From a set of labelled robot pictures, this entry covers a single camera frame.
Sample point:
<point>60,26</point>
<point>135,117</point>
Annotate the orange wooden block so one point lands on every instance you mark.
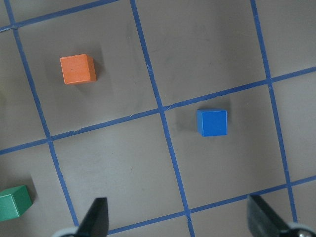
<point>78,69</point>

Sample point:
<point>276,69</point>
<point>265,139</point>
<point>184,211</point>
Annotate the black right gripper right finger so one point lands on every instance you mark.
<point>263,221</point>

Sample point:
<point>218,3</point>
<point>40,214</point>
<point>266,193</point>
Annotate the green wooden block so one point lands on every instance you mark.
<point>14,202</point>

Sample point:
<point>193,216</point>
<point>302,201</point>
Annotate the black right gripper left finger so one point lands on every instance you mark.
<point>96,221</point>

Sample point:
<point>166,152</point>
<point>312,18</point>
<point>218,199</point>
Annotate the blue wooden block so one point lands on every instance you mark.
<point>212,122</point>

